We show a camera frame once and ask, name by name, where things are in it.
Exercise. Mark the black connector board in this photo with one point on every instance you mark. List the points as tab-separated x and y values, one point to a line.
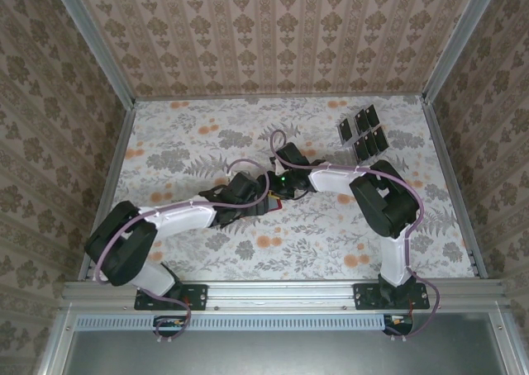
165	324
392	323

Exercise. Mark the red card holder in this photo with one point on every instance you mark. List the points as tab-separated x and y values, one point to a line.
277	205

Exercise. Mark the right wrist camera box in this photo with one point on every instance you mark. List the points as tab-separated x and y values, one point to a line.
292	156

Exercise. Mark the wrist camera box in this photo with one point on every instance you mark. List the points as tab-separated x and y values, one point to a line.
244	186
292	156

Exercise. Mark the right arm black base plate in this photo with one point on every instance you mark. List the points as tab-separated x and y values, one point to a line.
363	298

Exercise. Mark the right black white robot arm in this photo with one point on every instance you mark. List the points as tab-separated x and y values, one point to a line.
336	183

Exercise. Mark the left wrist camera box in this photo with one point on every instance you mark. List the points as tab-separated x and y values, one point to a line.
244	186

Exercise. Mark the grey metal panel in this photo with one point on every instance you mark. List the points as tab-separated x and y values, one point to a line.
281	354

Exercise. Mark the floral patterned table cover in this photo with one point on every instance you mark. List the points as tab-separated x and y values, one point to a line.
289	247

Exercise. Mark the aluminium table side rail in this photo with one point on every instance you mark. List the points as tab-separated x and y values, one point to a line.
119	148
446	156

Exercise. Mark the aluminium mounting rail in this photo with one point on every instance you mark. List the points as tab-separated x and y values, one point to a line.
281	294

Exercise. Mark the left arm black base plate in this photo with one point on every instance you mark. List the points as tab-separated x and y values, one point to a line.
196	296

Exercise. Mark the black credit card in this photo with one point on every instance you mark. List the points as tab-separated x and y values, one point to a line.
361	148
380	139
362	121
372	115
370	143
346	130

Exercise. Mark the clear acrylic card stand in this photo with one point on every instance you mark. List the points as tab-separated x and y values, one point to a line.
377	126

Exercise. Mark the aluminium frame post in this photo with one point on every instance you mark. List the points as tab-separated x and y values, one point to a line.
458	40
95	40

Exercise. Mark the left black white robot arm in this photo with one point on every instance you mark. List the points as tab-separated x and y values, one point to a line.
182	220

